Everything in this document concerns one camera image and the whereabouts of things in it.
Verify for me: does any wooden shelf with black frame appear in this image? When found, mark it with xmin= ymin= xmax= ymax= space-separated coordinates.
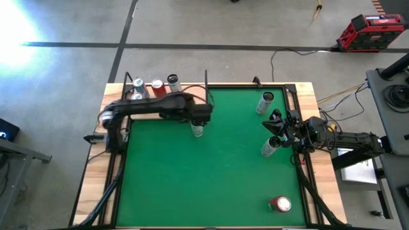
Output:
xmin=120 ymin=69 xmax=210 ymax=121

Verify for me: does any yellow cable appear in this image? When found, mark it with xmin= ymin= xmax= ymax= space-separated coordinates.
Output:
xmin=316 ymin=83 xmax=368 ymax=105

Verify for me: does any white can yellow print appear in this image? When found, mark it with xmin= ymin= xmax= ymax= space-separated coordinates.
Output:
xmin=260 ymin=135 xmax=282 ymax=158
xmin=255 ymin=91 xmax=275 ymax=115

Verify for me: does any black stand beam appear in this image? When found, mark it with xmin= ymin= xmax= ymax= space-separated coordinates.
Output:
xmin=331 ymin=148 xmax=387 ymax=172

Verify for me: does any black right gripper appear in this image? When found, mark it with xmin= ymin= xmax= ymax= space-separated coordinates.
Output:
xmin=261 ymin=108 xmax=306 ymax=150

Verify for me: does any white panel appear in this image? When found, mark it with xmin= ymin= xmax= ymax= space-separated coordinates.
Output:
xmin=338 ymin=148 xmax=378 ymax=185

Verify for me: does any white can blue print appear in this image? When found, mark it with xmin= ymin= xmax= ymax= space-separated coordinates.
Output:
xmin=190 ymin=123 xmax=205 ymax=138

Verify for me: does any black pole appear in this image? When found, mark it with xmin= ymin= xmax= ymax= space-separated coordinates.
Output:
xmin=379 ymin=52 xmax=409 ymax=81

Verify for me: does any red black tool box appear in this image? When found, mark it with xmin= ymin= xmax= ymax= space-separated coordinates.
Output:
xmin=336 ymin=13 xmax=409 ymax=53

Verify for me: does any black cable coil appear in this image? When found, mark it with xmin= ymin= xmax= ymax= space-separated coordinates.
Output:
xmin=382 ymin=83 xmax=409 ymax=113

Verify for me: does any red beverage can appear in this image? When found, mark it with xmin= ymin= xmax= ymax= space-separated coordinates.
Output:
xmin=150 ymin=79 xmax=167 ymax=98
xmin=268 ymin=195 xmax=293 ymax=213

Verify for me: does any green table mat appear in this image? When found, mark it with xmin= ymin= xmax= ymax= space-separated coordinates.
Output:
xmin=115 ymin=86 xmax=307 ymax=228

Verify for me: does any grey metal side table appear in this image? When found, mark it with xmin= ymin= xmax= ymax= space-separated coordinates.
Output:
xmin=0 ymin=137 xmax=52 ymax=230

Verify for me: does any black device with blue light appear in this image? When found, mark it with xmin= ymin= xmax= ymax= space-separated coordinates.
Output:
xmin=0 ymin=118 xmax=20 ymax=142

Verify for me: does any black floor cable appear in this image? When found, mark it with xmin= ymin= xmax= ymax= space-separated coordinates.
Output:
xmin=270 ymin=47 xmax=335 ymax=83

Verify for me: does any yellow stick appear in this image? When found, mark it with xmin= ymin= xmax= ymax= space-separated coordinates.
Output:
xmin=311 ymin=0 xmax=323 ymax=25

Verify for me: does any grey metal desk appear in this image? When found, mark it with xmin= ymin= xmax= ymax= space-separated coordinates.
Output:
xmin=365 ymin=67 xmax=409 ymax=230

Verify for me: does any white can black lid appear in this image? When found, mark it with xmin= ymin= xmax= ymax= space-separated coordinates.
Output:
xmin=167 ymin=73 xmax=183 ymax=94

